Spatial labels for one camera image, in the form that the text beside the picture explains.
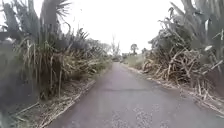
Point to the distant tree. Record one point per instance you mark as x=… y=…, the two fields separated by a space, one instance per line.
x=134 y=48

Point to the grass patch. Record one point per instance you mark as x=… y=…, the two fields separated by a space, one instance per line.
x=135 y=61

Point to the dry leaf litter verge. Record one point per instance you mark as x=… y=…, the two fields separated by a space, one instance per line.
x=50 y=106
x=196 y=95

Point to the tall flax bushes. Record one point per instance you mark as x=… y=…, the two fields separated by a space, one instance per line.
x=50 y=56
x=190 y=50

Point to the grey asphalt path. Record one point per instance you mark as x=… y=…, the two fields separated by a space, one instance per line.
x=123 y=96

